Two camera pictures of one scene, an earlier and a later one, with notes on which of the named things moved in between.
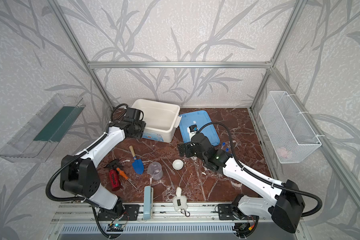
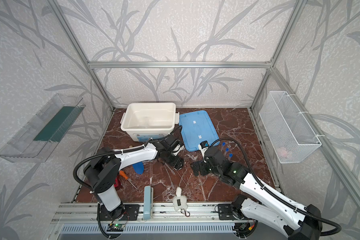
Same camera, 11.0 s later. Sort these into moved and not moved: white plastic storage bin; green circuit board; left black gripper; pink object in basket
Moved: left black gripper
Not moved: pink object in basket; green circuit board; white plastic storage bin
